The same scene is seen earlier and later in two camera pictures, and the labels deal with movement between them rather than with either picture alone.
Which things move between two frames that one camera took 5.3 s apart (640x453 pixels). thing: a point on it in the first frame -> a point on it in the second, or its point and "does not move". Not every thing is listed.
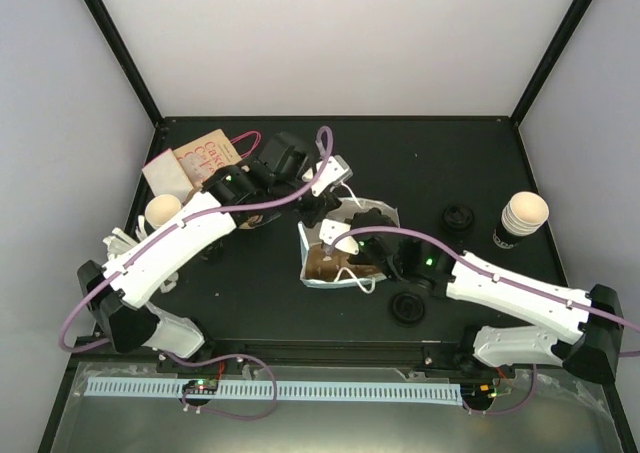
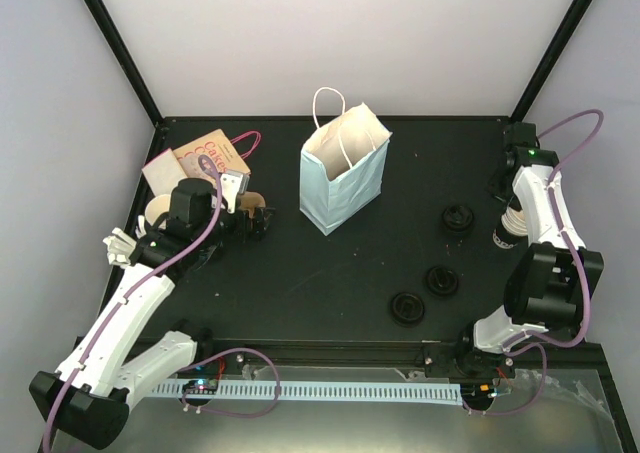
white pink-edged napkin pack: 165,175 does not move
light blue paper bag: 342,210 -> 342,164
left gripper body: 314,203 -> 248,221
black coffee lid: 458,218 does not move
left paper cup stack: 160,209 does not move
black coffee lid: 407,309 does not move
